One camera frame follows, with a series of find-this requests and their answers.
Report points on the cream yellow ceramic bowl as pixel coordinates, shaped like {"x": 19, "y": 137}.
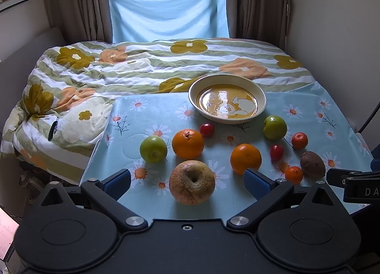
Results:
{"x": 227, "y": 99}

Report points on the light blue window cloth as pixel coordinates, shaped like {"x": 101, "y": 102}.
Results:
{"x": 151, "y": 20}

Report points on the floral striped duvet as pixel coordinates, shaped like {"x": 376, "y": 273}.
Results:
{"x": 78, "y": 83}

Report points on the red-orange small tomato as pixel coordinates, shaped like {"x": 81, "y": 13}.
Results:
{"x": 299, "y": 140}

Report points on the red cherry tomato back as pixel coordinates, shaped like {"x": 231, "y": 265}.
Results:
{"x": 207, "y": 130}

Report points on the red cherry tomato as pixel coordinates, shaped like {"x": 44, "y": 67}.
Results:
{"x": 276, "y": 152}
{"x": 207, "y": 130}

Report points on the green apple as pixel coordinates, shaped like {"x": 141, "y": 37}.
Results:
{"x": 153, "y": 149}
{"x": 274, "y": 127}

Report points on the brown curtain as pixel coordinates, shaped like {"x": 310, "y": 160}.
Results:
{"x": 264, "y": 20}
{"x": 81, "y": 20}

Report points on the grey headboard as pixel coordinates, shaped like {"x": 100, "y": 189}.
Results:
{"x": 16, "y": 68}

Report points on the brown kiwi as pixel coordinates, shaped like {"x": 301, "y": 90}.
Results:
{"x": 312, "y": 165}

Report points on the light blue daisy tablecloth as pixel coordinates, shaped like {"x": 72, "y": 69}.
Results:
{"x": 309, "y": 110}

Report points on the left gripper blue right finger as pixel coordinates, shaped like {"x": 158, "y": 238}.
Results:
{"x": 270, "y": 195}

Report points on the right brown curtain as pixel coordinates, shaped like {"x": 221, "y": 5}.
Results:
{"x": 264, "y": 20}

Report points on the left brown curtain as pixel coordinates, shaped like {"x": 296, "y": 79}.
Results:
{"x": 81, "y": 20}

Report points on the large wrinkled yellow apple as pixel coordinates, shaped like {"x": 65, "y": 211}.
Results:
{"x": 192, "y": 182}

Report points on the small mandarin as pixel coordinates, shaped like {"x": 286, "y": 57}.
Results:
{"x": 294, "y": 174}

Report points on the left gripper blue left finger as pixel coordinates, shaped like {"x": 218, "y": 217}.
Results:
{"x": 103, "y": 196}

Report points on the orange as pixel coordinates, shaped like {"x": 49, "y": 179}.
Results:
{"x": 188, "y": 144}
{"x": 245, "y": 156}

